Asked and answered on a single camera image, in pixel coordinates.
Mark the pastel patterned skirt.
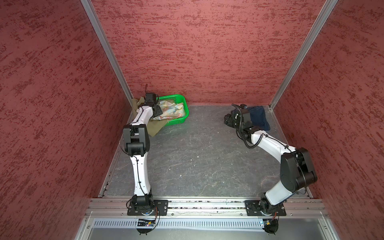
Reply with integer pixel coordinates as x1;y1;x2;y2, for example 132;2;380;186
152;100;186;121

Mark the olive green skirt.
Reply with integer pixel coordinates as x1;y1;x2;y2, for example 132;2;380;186
132;97;168;137

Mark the blue denim skirt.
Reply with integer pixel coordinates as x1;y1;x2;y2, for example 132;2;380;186
249;106;271;131

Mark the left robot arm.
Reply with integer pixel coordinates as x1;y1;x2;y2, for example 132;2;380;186
122;103;157;216

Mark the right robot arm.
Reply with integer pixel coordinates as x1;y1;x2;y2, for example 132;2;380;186
224;109;318;216

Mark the green plastic basket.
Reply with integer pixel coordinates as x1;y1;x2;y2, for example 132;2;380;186
154;95;189;126

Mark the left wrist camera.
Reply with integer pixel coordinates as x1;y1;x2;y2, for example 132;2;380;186
144;93;158;107

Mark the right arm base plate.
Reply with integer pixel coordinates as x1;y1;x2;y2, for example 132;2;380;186
245;199;287;217

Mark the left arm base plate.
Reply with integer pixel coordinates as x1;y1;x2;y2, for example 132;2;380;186
127;200;169;217

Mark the white slotted cable duct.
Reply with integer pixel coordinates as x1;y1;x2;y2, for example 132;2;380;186
92;218;265;231

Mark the right base connector cable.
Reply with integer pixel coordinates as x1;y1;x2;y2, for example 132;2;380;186
262;214;280;235

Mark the base connector cable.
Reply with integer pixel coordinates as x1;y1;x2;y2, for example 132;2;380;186
135;206;163;235
262;214;280;235

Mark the aluminium front rail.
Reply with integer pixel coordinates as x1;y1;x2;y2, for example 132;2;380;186
85;197;329;219

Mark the left base connector cable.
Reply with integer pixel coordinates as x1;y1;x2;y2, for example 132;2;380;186
135;206;163;235

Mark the left aluminium corner post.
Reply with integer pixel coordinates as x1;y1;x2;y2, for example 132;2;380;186
81;0;133;106

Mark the aluminium corner post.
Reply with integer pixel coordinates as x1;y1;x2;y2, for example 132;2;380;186
81;0;133;106
269;0;338;111

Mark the right aluminium corner post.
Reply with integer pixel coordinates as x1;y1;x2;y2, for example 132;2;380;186
269;0;338;111

